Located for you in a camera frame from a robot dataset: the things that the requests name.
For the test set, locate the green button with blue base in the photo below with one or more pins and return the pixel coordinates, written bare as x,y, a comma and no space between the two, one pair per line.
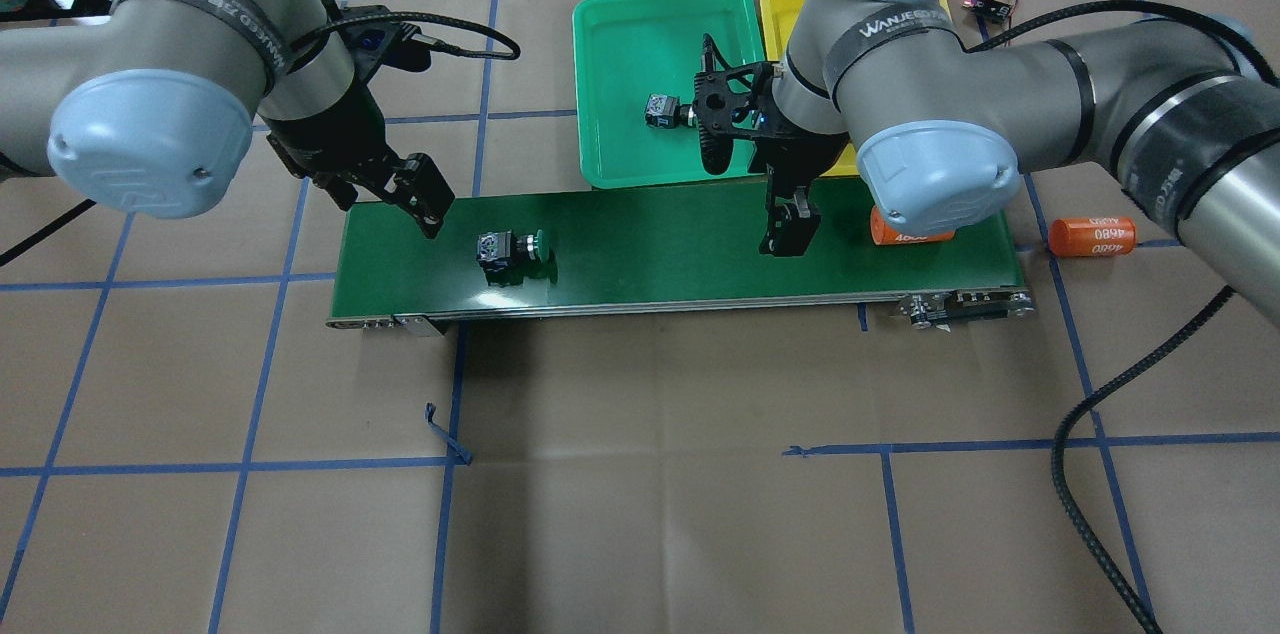
505,250

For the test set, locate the yellow plastic tray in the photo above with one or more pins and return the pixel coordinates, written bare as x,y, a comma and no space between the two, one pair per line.
778,18

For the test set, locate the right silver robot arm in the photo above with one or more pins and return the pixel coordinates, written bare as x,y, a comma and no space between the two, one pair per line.
1180,108

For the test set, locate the green plastic tray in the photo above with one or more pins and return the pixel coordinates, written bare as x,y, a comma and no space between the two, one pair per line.
625,51

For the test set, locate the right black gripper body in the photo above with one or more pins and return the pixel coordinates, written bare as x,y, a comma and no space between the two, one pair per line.
797,154

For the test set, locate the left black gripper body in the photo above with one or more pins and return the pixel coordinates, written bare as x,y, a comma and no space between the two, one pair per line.
328,137

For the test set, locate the orange cylinder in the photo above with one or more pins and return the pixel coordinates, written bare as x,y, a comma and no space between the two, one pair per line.
1092,238
883,234

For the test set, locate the small black circuit board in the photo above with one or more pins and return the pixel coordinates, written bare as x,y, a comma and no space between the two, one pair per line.
991,11

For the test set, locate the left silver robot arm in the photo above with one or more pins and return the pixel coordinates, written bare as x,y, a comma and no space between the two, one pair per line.
152,111

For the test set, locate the green push button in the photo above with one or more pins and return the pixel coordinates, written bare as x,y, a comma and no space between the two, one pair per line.
664,111

